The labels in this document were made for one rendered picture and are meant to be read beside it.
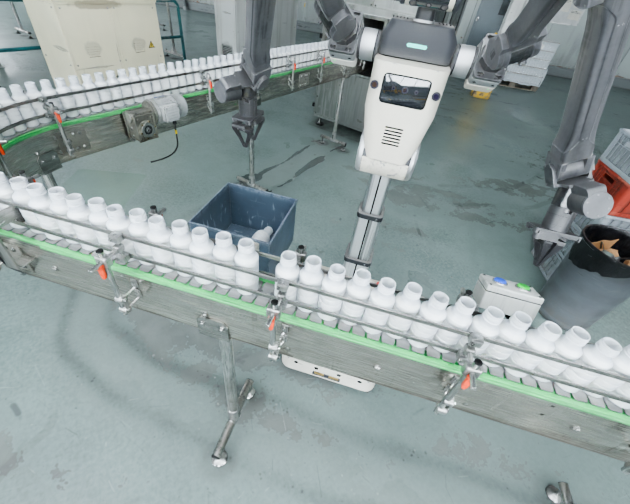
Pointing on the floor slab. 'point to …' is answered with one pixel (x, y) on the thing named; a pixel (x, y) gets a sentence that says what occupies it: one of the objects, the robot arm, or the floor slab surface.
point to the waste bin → (595, 278)
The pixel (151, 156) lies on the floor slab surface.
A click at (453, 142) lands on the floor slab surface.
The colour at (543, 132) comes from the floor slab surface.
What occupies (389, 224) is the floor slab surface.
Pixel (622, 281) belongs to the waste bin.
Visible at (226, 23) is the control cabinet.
